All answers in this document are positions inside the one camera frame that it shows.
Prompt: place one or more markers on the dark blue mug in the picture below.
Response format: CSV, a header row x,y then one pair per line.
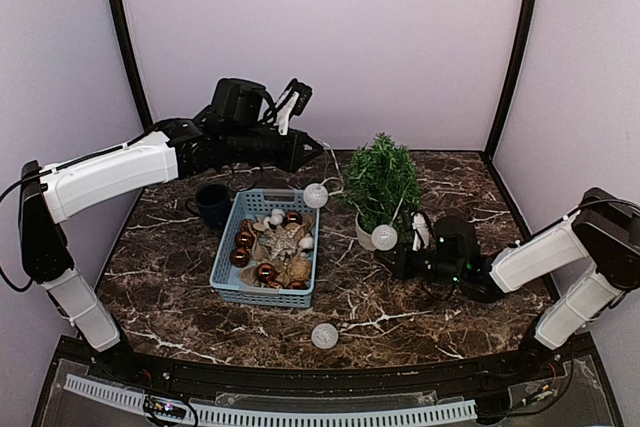
x,y
211,203

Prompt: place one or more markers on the copper shiny bauble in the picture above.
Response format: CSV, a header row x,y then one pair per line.
x,y
265,273
293,217
297,285
240,257

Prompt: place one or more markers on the beige twine ball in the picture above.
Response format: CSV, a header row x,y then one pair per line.
x,y
299,269

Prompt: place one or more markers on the white woven ball light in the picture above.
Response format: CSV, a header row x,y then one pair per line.
x,y
315,195
384,237
324,336

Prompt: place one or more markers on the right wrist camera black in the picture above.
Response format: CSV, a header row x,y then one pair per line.
x,y
421,228

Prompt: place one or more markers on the left black frame post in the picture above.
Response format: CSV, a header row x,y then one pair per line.
x,y
129,61

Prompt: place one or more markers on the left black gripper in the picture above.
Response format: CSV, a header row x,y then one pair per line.
x,y
294,158

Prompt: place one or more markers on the small green christmas tree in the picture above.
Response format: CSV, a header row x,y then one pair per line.
x,y
380,182

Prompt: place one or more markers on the small circuit board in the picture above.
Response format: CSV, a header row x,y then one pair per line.
x,y
161,408

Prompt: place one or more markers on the black front rail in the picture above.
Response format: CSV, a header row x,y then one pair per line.
x,y
480,375

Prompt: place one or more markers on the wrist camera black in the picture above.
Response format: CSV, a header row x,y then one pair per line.
x,y
421,228
298,95

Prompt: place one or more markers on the white cotton boll sprig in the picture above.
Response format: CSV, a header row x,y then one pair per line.
x,y
269,222

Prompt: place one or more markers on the burlap ribbon bow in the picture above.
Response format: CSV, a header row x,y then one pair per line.
x,y
260,254

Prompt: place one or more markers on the black frame post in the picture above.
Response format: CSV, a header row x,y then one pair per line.
x,y
129,61
511,77

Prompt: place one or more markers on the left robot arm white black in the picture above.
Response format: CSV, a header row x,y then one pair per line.
x,y
242,124

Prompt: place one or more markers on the white slotted cable duct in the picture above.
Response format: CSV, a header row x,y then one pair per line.
x,y
244,410

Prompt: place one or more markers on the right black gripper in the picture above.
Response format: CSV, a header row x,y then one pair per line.
x,y
401,266

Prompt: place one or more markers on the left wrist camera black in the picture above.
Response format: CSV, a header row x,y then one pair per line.
x,y
298,95

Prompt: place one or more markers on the right black frame post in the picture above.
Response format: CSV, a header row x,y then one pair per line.
x,y
511,77

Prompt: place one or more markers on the light blue plastic basket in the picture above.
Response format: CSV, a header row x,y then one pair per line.
x,y
225,278

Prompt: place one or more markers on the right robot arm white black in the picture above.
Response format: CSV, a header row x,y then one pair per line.
x,y
602,229

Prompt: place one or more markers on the white textured tree pot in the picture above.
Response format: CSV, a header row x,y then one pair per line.
x,y
364,237

